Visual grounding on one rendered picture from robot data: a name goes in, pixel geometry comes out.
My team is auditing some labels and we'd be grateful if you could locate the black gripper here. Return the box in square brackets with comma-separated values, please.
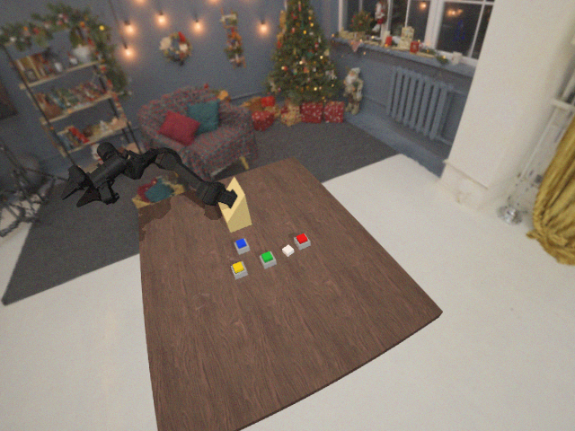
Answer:
[60, 163, 116, 207]

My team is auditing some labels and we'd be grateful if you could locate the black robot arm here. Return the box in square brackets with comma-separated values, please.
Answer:
[93, 142, 237, 208]

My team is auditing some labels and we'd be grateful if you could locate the blue button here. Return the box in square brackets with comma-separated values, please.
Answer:
[234, 238, 250, 255]

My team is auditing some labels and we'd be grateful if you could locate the green button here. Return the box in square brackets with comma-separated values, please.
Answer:
[259, 251, 277, 268]

